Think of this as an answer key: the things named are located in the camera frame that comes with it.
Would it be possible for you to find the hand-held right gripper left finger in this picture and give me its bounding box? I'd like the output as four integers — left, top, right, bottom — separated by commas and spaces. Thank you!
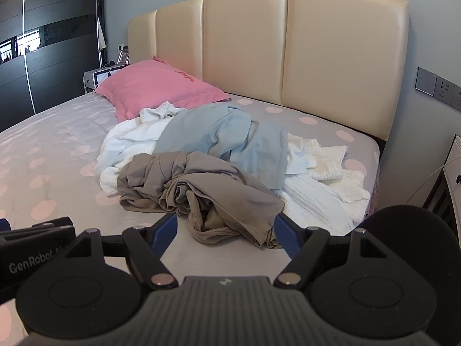
65, 213, 179, 289

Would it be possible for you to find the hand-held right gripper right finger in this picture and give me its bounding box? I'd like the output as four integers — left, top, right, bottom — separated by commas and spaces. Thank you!
274, 213, 389, 289

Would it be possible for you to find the taupe long-sleeve shirt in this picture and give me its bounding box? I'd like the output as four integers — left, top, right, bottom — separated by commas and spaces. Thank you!
117, 151, 286, 250

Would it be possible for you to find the white waffle cloth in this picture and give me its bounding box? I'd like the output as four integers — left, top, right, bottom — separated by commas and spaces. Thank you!
304, 138, 371, 221

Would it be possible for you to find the white fluffy knit garment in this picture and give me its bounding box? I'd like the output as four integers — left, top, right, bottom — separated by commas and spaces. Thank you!
95, 115, 174, 198

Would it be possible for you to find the light blue garment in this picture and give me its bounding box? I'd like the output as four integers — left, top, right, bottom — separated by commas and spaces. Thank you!
153, 103, 289, 191

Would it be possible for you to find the bed with pink-dotted grey sheet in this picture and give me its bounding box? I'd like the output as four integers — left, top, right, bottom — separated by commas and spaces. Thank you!
0, 91, 381, 346

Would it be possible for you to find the white crumpled shirt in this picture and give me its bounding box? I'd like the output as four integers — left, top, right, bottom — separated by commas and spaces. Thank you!
139, 101, 188, 124

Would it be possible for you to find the pink pillow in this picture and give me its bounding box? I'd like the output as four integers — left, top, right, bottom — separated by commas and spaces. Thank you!
94, 55, 232, 122

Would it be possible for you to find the white nightstand with dark drawers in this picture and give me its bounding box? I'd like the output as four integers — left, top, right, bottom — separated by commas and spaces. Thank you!
83, 63, 129, 95

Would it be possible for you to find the white bedside cabinet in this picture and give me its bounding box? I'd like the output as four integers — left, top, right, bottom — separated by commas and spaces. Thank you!
421, 134, 461, 226

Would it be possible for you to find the beige padded headboard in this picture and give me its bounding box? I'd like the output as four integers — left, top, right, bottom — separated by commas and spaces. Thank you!
127, 0, 410, 141

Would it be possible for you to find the black wardrobe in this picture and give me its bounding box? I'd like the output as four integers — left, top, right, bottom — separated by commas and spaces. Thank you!
0, 0, 107, 133

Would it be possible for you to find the white hanging cloth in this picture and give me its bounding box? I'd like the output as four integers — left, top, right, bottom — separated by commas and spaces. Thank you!
97, 16, 107, 52

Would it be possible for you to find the white cable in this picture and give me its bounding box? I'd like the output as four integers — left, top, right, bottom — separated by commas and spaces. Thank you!
404, 161, 455, 207

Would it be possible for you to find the grey wall switch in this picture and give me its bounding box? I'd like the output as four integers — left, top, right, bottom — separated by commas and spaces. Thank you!
414, 66, 438, 97

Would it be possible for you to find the grey wall socket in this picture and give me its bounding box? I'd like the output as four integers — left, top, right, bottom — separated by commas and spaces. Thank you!
432, 75, 461, 112

